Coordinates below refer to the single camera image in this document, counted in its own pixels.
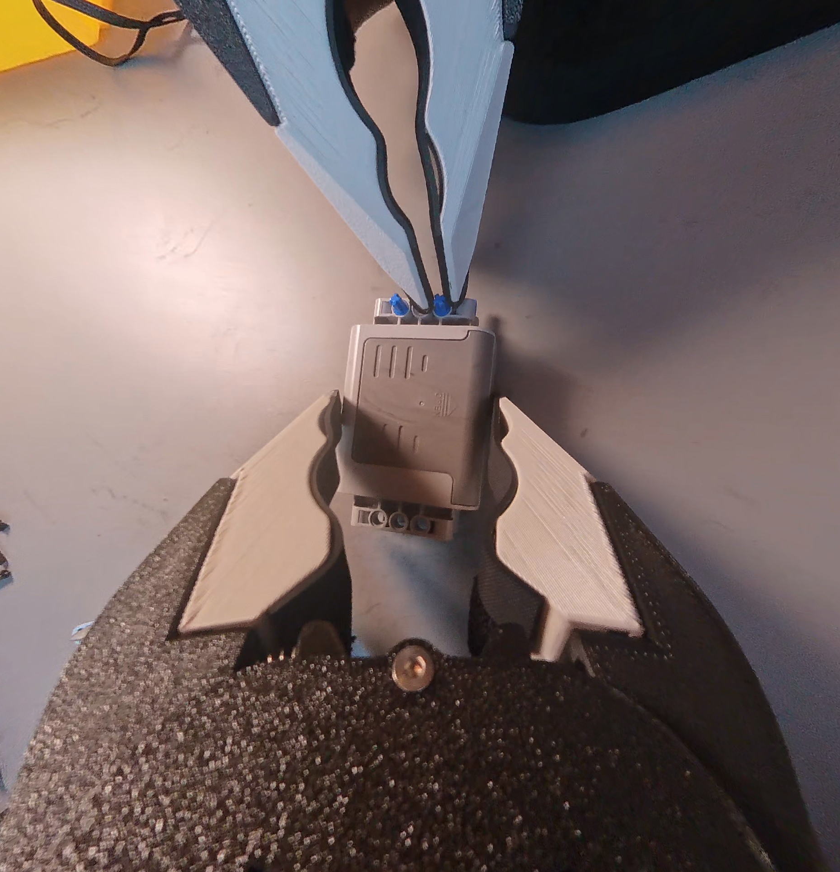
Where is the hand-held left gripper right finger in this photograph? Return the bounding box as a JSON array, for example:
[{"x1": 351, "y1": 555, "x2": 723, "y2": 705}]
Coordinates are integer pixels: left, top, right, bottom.
[{"x1": 490, "y1": 398, "x2": 647, "y2": 663}]

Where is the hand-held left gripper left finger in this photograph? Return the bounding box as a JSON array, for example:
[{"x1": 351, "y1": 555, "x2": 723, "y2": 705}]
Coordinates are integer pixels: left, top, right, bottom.
[{"x1": 179, "y1": 393, "x2": 347, "y2": 640}]

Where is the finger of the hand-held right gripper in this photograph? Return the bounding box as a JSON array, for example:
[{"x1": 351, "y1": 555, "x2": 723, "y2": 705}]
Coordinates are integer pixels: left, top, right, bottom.
[
  {"x1": 400, "y1": 0, "x2": 518, "y2": 305},
  {"x1": 226, "y1": 0, "x2": 436, "y2": 305}
]

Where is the yellow plastic bin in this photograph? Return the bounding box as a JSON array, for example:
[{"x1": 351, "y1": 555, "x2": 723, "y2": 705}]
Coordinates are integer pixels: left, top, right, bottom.
[{"x1": 0, "y1": 0, "x2": 123, "y2": 77}]

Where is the black mesh chair pad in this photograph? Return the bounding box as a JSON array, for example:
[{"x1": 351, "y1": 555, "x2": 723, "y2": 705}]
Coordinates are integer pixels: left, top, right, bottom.
[{"x1": 502, "y1": 0, "x2": 840, "y2": 125}]

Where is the black cable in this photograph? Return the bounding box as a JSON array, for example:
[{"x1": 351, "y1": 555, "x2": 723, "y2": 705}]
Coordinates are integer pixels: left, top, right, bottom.
[{"x1": 32, "y1": 0, "x2": 191, "y2": 68}]

